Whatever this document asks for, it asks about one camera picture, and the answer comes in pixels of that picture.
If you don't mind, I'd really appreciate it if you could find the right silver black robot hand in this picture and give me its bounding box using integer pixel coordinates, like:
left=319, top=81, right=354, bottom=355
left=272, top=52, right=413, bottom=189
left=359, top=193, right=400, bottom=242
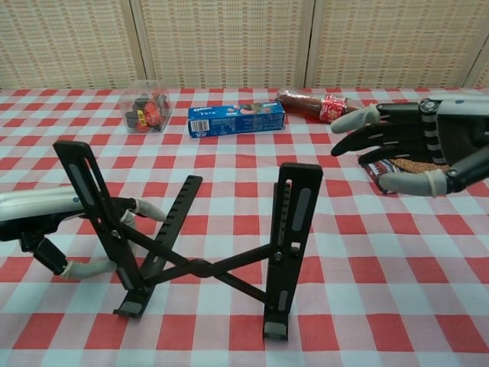
left=330, top=98, right=489, bottom=198

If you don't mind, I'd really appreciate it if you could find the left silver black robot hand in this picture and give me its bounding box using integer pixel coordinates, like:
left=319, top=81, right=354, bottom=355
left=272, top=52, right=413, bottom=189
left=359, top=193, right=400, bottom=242
left=0, top=186, right=168, bottom=281

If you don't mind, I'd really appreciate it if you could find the black folding laptop stand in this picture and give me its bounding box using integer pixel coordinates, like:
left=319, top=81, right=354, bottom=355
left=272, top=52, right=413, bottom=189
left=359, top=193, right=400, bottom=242
left=52, top=140, right=324, bottom=341

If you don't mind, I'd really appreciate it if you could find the round woven rattan coaster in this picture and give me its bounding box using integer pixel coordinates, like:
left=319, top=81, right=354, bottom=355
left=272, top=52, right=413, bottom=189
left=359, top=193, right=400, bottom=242
left=393, top=158, right=452, bottom=174

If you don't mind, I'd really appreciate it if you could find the woven bamboo screen panel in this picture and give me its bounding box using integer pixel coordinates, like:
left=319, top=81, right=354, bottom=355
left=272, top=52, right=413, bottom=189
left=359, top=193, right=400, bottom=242
left=129, top=0, right=316, bottom=89
left=305, top=0, right=489, bottom=89
left=0, top=0, right=138, bottom=92
left=464, top=36, right=489, bottom=89

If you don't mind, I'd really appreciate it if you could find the dark flat chocolate box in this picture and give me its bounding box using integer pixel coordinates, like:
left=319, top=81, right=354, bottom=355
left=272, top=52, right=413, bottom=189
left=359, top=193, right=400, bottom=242
left=358, top=157, right=402, bottom=196

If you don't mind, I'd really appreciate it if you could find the clear plastic snack box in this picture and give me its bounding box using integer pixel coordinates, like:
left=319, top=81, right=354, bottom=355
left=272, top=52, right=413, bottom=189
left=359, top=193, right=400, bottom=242
left=121, top=80, right=171, bottom=135

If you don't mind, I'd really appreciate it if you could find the red white checkered tablecloth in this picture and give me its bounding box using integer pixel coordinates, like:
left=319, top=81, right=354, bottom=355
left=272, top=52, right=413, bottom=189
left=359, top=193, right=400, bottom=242
left=0, top=86, right=489, bottom=367

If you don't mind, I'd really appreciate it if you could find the cola bottle with red label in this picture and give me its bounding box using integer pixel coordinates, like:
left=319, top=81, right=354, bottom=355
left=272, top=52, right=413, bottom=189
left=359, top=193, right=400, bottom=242
left=275, top=88, right=368, bottom=125

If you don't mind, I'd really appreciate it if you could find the blue Oreo cookie box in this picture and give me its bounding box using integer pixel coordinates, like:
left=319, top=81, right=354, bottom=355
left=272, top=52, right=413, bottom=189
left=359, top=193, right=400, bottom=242
left=187, top=101, right=287, bottom=139

